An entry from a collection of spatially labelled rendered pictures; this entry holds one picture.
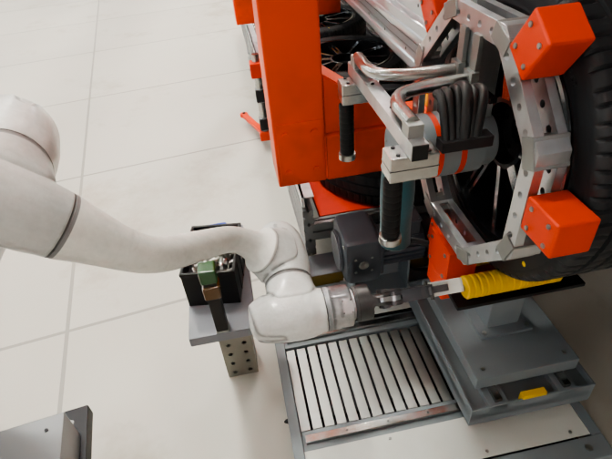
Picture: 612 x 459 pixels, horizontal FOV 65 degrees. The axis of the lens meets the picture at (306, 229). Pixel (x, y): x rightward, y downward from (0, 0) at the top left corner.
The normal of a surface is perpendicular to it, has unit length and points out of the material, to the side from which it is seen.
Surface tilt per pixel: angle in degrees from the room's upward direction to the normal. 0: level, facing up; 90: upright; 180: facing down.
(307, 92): 90
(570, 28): 35
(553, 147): 45
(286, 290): 4
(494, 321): 90
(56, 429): 1
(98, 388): 0
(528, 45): 90
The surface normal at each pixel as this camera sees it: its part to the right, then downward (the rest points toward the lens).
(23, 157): 0.67, -0.63
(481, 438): -0.07, -0.78
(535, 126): 0.08, -0.12
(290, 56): 0.19, 0.60
